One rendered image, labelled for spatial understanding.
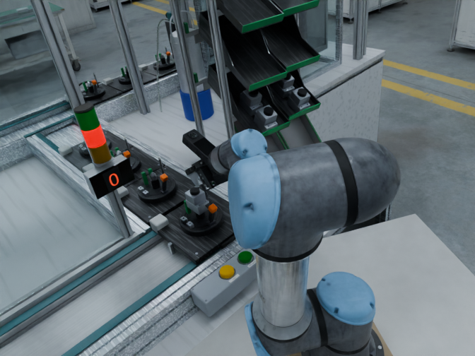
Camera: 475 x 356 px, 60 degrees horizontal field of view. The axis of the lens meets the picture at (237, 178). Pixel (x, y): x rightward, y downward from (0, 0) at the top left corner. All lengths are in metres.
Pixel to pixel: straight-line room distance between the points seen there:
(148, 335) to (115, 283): 0.22
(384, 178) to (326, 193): 0.08
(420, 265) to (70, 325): 0.99
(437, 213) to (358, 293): 2.03
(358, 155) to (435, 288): 0.81
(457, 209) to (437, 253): 1.58
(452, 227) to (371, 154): 2.28
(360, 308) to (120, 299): 0.68
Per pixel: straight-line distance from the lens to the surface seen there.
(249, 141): 0.89
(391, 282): 1.27
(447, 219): 2.85
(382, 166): 0.53
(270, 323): 0.81
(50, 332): 1.27
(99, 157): 1.15
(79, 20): 8.61
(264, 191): 0.48
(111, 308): 1.24
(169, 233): 1.30
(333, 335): 0.89
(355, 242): 1.37
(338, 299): 0.87
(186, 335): 1.18
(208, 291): 1.13
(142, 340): 1.15
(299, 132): 1.49
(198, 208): 1.24
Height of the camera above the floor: 1.81
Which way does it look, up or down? 35 degrees down
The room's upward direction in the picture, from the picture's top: 9 degrees counter-clockwise
